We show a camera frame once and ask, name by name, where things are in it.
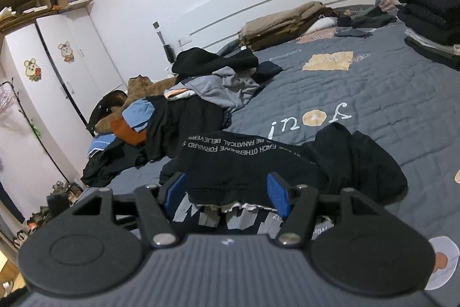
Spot grey quilted bedspread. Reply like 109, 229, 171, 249
111, 23, 459, 306

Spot rust orange garment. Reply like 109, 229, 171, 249
110, 118, 147, 146

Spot shoes on floor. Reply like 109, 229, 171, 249
12, 181, 84, 249

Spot black clothes rack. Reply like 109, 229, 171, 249
1, 79, 70, 183

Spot white pillow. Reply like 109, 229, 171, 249
306, 17, 338, 34

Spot light blue garment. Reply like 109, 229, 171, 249
122, 98, 155, 132

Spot black round chair back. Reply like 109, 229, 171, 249
87, 89, 128, 133

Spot black garment in pile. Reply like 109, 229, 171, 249
145, 96, 231, 161

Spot white wardrobe with stickers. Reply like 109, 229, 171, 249
0, 7, 127, 211

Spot large cardboard box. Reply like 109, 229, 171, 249
1, 0, 52, 32

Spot black hoodie on pile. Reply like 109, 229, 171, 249
172, 47, 259, 76

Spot black wall-mounted device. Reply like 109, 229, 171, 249
153, 21, 175, 64

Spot folded beige blanket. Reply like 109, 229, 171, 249
239, 1, 338, 52

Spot brown plush coat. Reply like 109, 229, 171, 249
93, 75, 179, 134

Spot stack of folded dark clothes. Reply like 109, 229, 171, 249
397, 0, 459, 71

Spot black printed t-shirt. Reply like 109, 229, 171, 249
160, 123, 408, 231

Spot grey sweatshirt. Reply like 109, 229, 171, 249
164, 66, 260, 112

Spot blue striped dark garment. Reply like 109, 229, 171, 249
81, 138, 148, 188

